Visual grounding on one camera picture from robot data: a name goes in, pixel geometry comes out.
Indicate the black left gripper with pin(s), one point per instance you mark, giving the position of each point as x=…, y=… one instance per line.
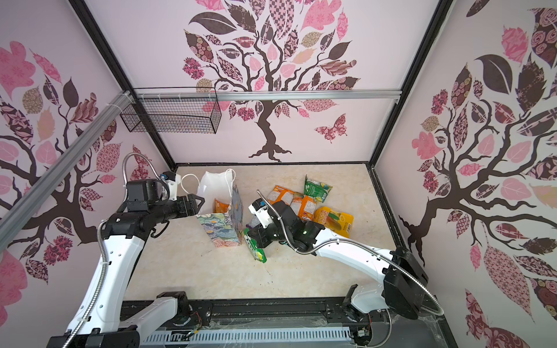
x=192, y=209

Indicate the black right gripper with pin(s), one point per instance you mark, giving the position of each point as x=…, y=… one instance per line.
x=260, y=235

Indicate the white slotted cable duct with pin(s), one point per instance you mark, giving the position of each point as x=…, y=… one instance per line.
x=229, y=337

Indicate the aluminium rail back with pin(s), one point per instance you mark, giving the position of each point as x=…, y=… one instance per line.
x=237, y=96

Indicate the green white snack bag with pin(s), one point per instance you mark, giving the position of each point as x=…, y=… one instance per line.
x=257, y=253

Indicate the floral paper bag white handles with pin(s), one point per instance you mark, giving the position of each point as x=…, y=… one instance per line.
x=224, y=230

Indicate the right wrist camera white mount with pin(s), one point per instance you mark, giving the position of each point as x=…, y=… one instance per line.
x=260, y=214

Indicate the orange chips snack bag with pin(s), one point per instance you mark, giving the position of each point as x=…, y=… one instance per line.
x=220, y=207

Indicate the aluminium rail left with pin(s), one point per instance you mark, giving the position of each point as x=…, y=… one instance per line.
x=14, y=221

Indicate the yellow snack bag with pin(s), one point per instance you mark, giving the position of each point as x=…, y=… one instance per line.
x=338, y=222

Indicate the green snack bag far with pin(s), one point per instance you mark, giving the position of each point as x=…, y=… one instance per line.
x=317, y=190

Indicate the black base frame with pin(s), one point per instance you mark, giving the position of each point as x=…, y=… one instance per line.
x=379, y=328

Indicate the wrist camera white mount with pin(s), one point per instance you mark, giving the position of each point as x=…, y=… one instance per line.
x=260, y=214
x=172, y=181

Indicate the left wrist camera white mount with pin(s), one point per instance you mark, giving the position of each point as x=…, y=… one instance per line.
x=172, y=181

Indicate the orange white snack bag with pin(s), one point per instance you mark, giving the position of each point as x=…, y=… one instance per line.
x=304, y=207
x=285, y=195

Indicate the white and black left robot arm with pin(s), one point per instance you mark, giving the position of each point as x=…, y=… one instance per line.
x=148, y=320

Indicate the aluminium rail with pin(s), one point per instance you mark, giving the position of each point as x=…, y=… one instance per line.
x=14, y=221
x=237, y=96

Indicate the black wire basket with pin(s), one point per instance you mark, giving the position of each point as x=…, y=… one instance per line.
x=195, y=110

